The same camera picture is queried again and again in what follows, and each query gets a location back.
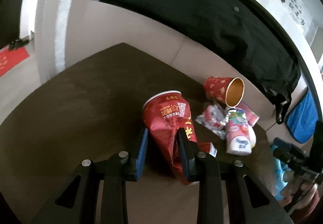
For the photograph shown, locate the red gold snack wrapper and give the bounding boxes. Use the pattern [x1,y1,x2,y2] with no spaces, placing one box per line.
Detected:
[198,143,217,157]

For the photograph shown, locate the silver wrapper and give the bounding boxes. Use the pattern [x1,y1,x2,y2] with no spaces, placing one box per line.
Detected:
[195,104,228,140]

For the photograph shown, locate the blue hanging towel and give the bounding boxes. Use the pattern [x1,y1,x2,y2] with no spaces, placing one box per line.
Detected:
[285,89,318,144]

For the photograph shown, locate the person right hand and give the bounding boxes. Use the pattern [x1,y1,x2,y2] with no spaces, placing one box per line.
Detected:
[279,171,318,210]

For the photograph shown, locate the red paper cup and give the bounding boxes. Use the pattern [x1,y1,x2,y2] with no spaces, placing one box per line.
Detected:
[204,77,245,108]

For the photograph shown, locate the red drink can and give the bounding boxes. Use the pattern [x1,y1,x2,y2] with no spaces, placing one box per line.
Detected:
[143,90,197,185]

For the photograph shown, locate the black refrigerator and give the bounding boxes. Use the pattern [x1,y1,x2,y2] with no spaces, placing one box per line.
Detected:
[1,0,22,48]

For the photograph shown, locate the red floor mat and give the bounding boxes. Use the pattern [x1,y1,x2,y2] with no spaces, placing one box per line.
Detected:
[0,47,30,77]

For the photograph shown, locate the black slippers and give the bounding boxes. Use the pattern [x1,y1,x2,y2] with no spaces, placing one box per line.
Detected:
[8,39,29,51]

